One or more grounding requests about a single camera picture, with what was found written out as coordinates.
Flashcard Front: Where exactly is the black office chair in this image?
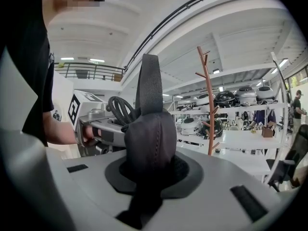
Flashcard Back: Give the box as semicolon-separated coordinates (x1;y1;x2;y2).
266;124;308;193

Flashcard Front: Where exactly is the black fabric bag with strap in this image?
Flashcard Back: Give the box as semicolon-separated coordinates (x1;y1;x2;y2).
107;53;191;230

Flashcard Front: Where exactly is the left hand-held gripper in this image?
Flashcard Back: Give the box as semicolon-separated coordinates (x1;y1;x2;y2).
68;90;126;157

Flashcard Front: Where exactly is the silver dome shell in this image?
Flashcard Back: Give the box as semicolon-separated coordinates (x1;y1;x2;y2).
234;86;258;106
256;86;275;103

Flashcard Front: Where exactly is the person's left hand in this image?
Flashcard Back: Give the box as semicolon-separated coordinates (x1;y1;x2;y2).
82;126;102;146

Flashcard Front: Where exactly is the brown box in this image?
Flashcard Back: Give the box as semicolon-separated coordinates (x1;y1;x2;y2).
261;121;275;139

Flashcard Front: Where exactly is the black metal railing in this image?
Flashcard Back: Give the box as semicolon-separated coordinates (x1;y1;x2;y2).
54;62;126;82

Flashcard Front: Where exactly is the black dome shell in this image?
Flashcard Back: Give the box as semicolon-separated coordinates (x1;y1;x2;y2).
201;118;224;139
213;90;236;108

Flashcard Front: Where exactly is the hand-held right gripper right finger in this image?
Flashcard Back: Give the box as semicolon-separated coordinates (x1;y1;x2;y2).
149;147;282;231

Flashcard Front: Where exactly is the white dome shell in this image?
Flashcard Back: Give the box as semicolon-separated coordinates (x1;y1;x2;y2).
196;94;215;106
180;118;203;136

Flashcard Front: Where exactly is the black ceiling track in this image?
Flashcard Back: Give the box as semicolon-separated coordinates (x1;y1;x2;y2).
124;0;267;72

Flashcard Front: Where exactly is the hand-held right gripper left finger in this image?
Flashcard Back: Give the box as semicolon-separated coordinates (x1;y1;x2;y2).
45;148;138;231

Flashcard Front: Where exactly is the white metal shelf rack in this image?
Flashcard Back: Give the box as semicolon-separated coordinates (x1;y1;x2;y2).
166;51;291;185

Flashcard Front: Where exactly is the person in black shirt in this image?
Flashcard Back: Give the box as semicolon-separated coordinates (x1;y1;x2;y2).
0;0;55;146

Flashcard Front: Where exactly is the person's left forearm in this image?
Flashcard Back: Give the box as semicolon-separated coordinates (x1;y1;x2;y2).
42;111;81;145

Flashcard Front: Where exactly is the brown wooden coat stand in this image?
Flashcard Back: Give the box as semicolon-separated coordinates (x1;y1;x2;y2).
195;46;221;156

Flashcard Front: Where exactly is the person's head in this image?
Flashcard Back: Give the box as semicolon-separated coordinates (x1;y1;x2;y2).
42;0;106;26

